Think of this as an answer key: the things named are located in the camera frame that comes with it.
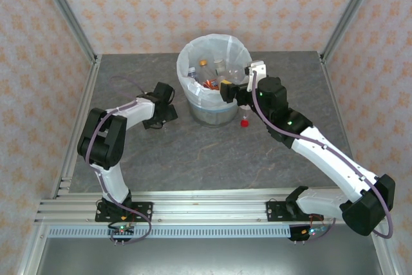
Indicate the white trash bin with liner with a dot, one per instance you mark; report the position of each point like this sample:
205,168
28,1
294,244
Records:
188,88

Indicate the grey metal shelf plate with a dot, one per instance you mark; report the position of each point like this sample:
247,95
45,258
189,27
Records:
206,259

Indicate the aluminium frame post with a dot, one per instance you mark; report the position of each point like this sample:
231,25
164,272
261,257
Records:
349,14
67,14

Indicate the aluminium base beam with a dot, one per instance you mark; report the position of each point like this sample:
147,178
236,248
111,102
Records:
209,207

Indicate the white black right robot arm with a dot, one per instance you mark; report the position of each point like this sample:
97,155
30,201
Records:
334,162

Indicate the small clear bottle grey cap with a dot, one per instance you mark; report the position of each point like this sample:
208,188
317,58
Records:
219,64

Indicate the clear plastic bin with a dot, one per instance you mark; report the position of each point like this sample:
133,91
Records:
209,118

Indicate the clear bottle orange cap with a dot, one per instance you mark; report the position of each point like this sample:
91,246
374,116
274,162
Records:
203,62

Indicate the aluminium table side rail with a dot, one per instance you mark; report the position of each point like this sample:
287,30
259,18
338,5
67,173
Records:
334,94
87,94

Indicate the clear bottle red cap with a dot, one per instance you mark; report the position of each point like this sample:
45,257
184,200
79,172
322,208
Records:
244,123

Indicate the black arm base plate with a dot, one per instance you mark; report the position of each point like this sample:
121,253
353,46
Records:
145,210
275,210

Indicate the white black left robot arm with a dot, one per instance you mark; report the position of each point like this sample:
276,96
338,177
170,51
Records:
111,181

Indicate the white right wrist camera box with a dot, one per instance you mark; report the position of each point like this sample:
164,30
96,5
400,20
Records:
257,69

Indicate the small circuit board with LEDs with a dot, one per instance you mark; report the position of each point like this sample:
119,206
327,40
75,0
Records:
310,231
122,229

